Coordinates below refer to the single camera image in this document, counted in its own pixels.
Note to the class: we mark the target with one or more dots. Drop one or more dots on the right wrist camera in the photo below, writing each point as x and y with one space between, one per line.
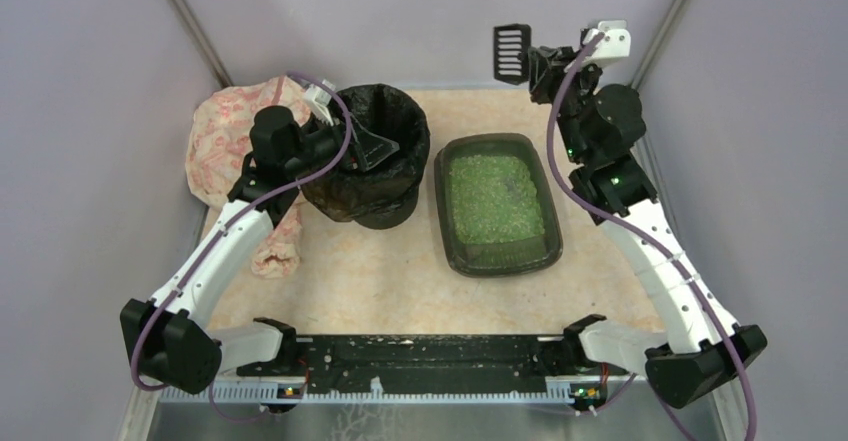
614 46

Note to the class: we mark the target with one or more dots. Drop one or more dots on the black litter scoop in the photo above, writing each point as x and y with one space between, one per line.
510 53

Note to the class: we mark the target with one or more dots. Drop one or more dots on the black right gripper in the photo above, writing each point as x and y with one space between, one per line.
542 66

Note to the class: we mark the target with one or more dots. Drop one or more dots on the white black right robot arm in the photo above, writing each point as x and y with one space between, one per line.
701 347

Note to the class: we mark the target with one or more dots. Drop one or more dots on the green cat litter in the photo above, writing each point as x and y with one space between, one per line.
493 200

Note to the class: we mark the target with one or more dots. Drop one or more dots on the dark grey litter box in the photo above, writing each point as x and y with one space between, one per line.
497 260

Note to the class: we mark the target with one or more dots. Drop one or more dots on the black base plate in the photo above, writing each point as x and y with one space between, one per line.
427 364

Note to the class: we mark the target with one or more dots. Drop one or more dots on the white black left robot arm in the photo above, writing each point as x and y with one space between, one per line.
218 259

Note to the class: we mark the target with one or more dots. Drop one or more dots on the aluminium rail frame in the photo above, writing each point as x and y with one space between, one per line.
576 394

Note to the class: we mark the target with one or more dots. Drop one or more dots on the pink patterned cloth bag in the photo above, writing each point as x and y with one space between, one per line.
218 143

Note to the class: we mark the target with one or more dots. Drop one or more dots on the black bag lined bin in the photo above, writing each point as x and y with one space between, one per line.
386 194

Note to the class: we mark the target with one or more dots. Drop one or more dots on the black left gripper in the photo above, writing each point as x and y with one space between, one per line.
341 144

